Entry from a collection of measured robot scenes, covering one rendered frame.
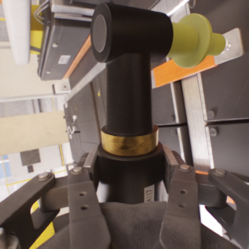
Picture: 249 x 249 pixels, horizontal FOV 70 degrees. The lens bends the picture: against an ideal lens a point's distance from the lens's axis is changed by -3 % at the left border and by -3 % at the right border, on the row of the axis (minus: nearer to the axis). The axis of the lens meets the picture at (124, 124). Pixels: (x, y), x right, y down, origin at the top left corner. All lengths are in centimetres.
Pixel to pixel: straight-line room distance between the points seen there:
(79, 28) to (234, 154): 37
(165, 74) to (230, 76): 9
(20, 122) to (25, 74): 106
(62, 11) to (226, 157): 35
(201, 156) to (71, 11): 33
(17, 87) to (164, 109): 436
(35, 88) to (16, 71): 52
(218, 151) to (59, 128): 441
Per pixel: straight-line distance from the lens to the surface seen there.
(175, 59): 17
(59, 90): 110
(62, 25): 43
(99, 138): 49
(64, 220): 18
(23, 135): 451
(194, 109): 25
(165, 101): 27
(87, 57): 57
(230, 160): 22
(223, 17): 22
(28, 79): 459
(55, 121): 455
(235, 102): 20
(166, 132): 28
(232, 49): 20
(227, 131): 21
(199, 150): 25
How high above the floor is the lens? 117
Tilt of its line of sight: 28 degrees down
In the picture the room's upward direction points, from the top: 100 degrees counter-clockwise
